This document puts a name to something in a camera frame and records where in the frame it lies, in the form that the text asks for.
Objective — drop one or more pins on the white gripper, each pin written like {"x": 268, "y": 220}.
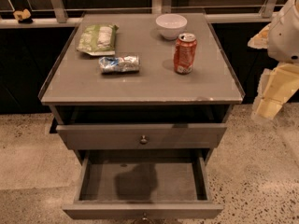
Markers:
{"x": 285, "y": 36}

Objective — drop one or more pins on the grey wooden drawer cabinet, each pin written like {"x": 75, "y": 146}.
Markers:
{"x": 78, "y": 93}

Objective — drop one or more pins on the grey top drawer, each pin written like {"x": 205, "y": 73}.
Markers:
{"x": 141, "y": 136}

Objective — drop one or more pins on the small yellow black object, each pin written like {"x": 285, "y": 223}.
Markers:
{"x": 22, "y": 16}

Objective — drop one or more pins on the crushed blue silver can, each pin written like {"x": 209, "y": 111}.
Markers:
{"x": 122, "y": 64}

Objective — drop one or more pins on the green chip bag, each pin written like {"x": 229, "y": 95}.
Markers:
{"x": 98, "y": 40}

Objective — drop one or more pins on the grey drawer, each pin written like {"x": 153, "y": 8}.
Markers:
{"x": 149, "y": 183}
{"x": 141, "y": 136}

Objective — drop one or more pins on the metal window railing frame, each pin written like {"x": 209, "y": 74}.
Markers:
{"x": 66, "y": 13}

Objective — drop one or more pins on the white ceramic bowl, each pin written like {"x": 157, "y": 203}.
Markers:
{"x": 171, "y": 25}

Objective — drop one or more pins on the orange soda can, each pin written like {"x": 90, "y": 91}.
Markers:
{"x": 184, "y": 56}

